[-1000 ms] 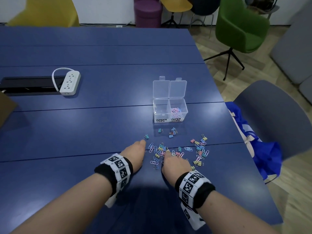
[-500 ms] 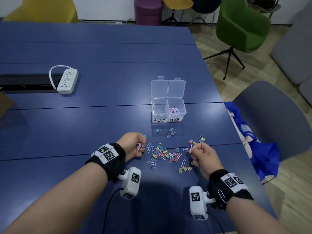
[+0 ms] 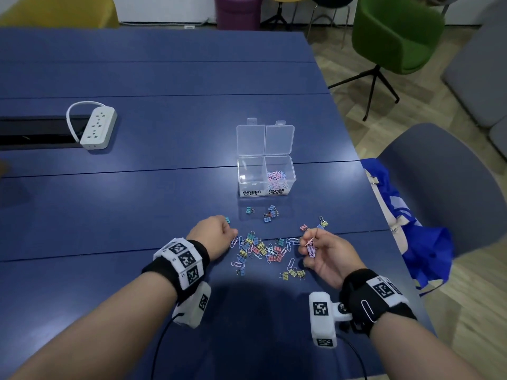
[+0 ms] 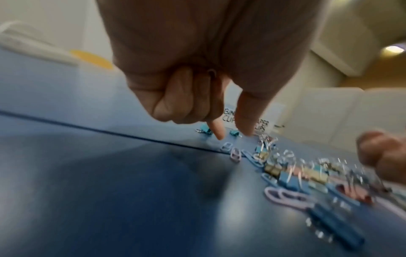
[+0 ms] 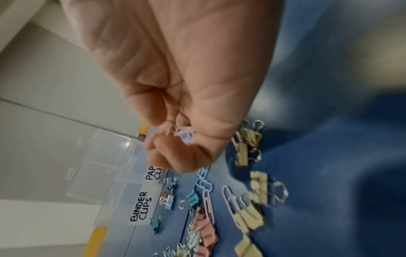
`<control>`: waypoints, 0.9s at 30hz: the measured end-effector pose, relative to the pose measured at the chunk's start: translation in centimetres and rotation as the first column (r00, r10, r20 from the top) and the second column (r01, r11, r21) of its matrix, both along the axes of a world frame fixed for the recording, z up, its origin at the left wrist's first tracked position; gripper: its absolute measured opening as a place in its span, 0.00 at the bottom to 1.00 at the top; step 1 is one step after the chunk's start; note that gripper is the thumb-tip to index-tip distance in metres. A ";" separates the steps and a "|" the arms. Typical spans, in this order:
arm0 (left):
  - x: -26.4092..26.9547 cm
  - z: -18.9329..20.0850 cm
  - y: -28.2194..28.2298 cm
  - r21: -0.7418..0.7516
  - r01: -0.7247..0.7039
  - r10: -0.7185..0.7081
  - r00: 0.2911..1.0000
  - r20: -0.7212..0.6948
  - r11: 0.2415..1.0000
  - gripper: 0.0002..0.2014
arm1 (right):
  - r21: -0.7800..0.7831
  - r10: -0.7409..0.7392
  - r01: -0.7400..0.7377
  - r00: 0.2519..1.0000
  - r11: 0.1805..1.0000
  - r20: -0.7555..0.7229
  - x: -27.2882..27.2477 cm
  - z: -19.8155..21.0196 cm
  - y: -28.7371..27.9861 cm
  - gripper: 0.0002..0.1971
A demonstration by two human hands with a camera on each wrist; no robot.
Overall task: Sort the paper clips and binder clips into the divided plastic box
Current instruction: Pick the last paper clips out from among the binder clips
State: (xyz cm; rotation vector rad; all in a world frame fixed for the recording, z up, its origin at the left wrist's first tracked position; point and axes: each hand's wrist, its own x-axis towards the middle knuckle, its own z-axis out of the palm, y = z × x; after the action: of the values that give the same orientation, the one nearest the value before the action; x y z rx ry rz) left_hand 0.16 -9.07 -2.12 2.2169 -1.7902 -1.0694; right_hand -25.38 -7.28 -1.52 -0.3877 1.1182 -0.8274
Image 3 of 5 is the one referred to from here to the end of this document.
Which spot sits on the person's left hand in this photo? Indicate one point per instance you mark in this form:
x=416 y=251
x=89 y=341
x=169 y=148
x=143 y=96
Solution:
x=214 y=237

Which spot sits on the person's right hand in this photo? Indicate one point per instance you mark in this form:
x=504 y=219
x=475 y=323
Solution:
x=334 y=261

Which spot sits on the bunch of paper clips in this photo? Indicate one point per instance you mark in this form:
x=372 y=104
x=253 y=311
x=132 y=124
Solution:
x=311 y=248

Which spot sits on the clear two-compartment plastic box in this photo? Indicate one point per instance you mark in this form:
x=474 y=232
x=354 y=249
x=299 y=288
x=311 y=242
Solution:
x=250 y=176

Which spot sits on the small heap of paper clips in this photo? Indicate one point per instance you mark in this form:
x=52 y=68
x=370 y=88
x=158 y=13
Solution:
x=276 y=178

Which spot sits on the person's right forearm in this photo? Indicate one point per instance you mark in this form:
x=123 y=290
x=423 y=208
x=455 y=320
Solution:
x=416 y=348

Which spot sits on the person's left forearm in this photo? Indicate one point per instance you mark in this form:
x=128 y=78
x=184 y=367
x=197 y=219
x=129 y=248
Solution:
x=95 y=332

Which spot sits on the group of pastel binder clips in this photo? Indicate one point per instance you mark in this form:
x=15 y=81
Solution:
x=269 y=217

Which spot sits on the black marker wristband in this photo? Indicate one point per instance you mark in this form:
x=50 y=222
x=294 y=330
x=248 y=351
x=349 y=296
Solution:
x=356 y=288
x=166 y=269

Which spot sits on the blue bag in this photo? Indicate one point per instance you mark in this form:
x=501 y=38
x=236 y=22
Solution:
x=431 y=253

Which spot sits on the purple stool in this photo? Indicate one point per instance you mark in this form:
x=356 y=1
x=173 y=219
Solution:
x=237 y=11

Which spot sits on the grey sofa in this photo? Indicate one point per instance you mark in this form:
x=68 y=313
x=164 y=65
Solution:
x=479 y=79

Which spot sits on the yellow chair with black legs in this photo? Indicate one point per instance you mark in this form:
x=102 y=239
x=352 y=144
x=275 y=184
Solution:
x=277 y=13

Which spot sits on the green chair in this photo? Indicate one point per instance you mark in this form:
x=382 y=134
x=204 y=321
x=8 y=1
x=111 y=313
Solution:
x=396 y=35

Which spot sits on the large yellow chair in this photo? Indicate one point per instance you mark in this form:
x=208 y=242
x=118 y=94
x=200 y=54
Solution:
x=59 y=11

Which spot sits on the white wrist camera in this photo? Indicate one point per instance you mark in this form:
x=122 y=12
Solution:
x=190 y=312
x=323 y=328

